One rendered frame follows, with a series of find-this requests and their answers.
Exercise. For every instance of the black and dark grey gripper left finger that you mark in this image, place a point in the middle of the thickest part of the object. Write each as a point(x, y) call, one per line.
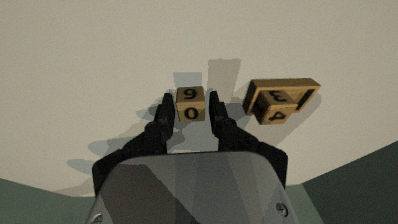
point(151, 141)

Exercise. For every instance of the wooden number cube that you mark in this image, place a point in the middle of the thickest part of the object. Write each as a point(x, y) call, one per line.
point(273, 107)
point(190, 104)

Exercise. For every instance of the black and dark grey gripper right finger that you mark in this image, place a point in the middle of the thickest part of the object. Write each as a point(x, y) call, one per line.
point(226, 129)

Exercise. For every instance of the dark brown calendar tray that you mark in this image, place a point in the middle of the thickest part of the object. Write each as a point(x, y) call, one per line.
point(301, 90)

